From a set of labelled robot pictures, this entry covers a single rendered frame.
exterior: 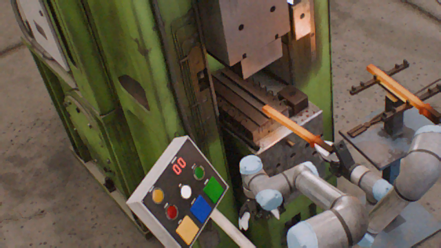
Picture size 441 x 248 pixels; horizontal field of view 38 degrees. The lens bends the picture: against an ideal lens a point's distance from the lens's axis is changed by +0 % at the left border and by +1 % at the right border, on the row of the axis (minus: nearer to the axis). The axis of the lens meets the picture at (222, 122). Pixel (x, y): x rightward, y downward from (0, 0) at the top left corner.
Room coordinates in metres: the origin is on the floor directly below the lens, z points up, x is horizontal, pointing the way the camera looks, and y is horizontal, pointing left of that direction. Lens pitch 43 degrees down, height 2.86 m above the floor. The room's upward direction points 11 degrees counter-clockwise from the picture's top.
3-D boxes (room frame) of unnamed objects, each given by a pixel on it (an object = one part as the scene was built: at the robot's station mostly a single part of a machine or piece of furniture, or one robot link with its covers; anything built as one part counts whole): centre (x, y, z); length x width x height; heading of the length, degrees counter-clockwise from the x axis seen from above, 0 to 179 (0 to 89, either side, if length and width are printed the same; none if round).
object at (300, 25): (2.21, -0.41, 1.27); 0.09 x 0.02 x 0.17; 119
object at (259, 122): (2.13, -0.10, 0.96); 0.42 x 0.20 x 0.09; 29
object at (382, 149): (2.02, -0.77, 0.69); 0.40 x 0.30 x 0.02; 111
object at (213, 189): (1.60, 0.09, 1.01); 0.07 x 0.05 x 0.07; 144
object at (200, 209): (1.52, 0.15, 1.01); 0.07 x 0.05 x 0.07; 144
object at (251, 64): (2.13, -0.10, 1.32); 0.42 x 0.20 x 0.10; 29
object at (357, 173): (1.53, -0.47, 1.01); 0.08 x 0.05 x 0.08; 119
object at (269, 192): (1.36, -0.11, 1.23); 0.11 x 0.11 x 0.08; 16
